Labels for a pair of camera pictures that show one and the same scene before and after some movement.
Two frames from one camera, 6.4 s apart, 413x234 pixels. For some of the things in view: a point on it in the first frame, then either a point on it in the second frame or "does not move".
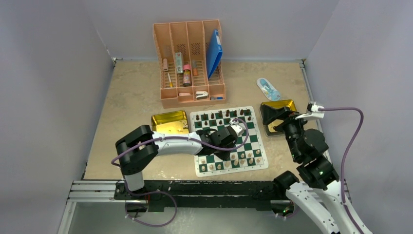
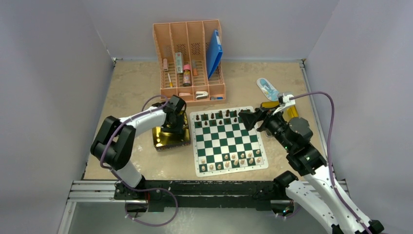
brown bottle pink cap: x=187 y=78 does not move
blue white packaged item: x=273 y=95 does not move
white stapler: x=201 y=95 does not move
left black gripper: x=223 y=156 to x=178 y=128
